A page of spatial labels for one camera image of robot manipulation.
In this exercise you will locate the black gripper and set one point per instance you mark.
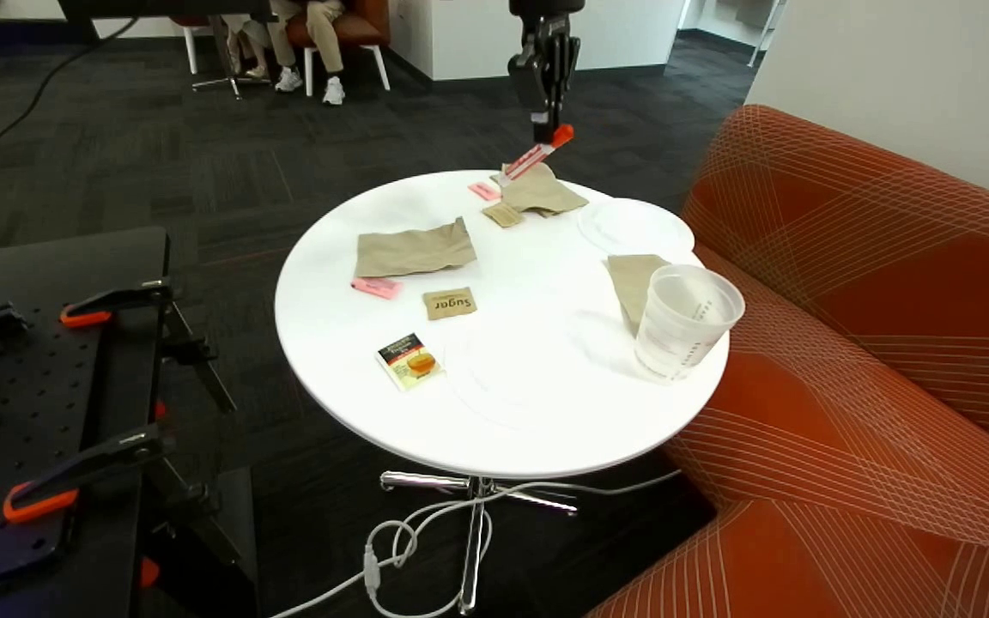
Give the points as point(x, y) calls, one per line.
point(546, 17)

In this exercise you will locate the orange and white marker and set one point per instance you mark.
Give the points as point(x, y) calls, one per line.
point(533, 158)

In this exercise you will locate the clear plastic cup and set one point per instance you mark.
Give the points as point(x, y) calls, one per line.
point(689, 327)

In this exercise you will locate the white cabinet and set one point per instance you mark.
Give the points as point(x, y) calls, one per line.
point(470, 36)

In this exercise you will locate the pink sweetener packet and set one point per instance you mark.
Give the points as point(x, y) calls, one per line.
point(486, 192)
point(377, 291)

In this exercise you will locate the brown sugar packet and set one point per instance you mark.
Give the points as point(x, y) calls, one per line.
point(451, 304)
point(501, 216)

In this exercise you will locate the white-legged chair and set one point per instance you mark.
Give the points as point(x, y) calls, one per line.
point(377, 58)

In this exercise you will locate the large brown paper napkin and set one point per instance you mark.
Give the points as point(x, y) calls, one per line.
point(412, 252)

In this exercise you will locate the person in khaki trousers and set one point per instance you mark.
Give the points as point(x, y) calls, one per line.
point(242, 41)
point(317, 41)

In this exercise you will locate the tea bag packet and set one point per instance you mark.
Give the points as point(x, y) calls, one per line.
point(409, 360)

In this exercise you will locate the orange patterned sofa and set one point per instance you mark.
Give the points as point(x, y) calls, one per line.
point(884, 344)

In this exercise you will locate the chrome table base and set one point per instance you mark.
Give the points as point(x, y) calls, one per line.
point(478, 504)

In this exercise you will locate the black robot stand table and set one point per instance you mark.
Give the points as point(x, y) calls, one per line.
point(37, 391)

